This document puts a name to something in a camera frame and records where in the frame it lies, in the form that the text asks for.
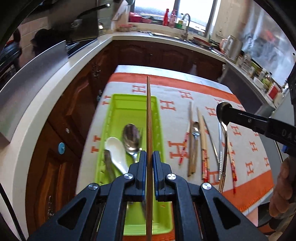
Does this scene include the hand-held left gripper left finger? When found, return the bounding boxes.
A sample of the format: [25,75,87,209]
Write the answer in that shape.
[28,151,147,241]

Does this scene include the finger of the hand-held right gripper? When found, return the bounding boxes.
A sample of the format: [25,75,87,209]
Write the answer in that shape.
[222,104,270,138]

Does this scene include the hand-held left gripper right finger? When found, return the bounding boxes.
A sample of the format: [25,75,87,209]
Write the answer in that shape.
[153,151,269,241]

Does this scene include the long-handled metal spoon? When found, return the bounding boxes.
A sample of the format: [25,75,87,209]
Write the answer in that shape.
[216,101,232,194]

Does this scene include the large metal spoon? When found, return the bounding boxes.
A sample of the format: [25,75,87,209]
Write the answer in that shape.
[122,123,142,163]

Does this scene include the white ceramic spoon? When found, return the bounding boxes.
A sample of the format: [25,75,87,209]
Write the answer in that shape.
[105,137,129,175]

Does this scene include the brown wooden chopstick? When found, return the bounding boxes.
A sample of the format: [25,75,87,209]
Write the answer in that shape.
[187,101,193,178]
[146,76,153,241]
[190,116,196,175]

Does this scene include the metal chopstick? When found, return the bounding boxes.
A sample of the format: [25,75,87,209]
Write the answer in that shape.
[218,130,223,181]
[203,118,221,174]

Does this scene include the green plastic utensil tray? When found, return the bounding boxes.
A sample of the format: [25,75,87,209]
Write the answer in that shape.
[94,93,174,237]

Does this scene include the person's right hand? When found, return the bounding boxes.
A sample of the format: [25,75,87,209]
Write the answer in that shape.
[269,158,296,218]

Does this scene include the grey refrigerator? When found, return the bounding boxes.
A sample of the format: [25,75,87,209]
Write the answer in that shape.
[259,93,296,163]

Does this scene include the dark grey appliance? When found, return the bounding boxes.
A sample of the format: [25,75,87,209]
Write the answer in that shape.
[220,61,275,121]

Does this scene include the red labelled container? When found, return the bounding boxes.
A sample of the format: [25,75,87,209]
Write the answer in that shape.
[267,85,281,100]

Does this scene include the orange grey patterned blanket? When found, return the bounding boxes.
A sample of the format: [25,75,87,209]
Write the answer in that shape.
[76,72,275,241]

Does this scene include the clear bottle green label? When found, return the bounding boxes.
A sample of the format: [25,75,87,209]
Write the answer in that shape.
[262,74,272,90]

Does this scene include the glass jar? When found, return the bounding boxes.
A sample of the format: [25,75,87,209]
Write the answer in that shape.
[240,53,251,71]

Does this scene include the steel electric kettle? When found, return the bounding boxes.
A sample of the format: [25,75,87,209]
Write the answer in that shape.
[228,35,242,62]

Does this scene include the pink jug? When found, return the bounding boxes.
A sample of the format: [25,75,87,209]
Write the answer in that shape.
[219,38,228,54]

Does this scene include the red pan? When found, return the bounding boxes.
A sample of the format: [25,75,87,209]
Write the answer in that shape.
[192,37,213,47]

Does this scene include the brown wooden kitchen cabinets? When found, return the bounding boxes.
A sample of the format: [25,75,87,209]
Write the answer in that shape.
[25,40,226,234]

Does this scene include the steel faucet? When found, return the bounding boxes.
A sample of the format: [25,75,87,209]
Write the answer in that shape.
[181,13,191,40]

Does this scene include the steel sink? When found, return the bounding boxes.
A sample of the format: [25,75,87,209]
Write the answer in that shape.
[149,32,185,41]

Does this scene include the white kitchen countertop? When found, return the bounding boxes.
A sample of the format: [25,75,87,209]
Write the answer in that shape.
[7,31,277,193]

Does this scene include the gas stove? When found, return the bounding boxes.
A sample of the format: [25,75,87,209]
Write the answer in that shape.
[66,38,97,58]

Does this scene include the pink lidded container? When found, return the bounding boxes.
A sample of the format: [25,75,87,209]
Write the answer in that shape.
[117,24,137,32]

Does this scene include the window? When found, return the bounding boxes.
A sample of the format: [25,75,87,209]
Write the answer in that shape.
[133,0,220,30]

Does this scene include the dark steel stove panel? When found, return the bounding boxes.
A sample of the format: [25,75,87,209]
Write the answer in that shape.
[67,5,100,43]

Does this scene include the white cutting board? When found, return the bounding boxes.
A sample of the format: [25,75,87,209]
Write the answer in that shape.
[111,0,130,22]

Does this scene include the black wok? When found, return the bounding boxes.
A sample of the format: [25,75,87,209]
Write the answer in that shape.
[31,29,56,50]

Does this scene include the black cooker appliance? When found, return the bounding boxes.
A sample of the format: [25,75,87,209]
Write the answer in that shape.
[0,39,22,81]

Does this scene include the black range hood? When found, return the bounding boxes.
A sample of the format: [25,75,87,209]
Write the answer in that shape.
[0,0,97,30]

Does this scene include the silver foil wall sheet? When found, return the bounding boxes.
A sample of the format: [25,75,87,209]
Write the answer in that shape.
[240,0,292,88]

